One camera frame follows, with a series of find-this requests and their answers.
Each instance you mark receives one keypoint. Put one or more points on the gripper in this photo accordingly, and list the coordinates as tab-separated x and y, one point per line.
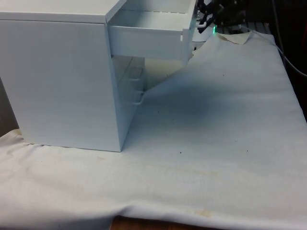
231	6

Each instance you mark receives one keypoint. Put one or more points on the white drawer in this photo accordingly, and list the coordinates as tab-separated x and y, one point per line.
144	39

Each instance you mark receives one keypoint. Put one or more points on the white chest of drawers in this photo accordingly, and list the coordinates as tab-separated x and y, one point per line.
60	83

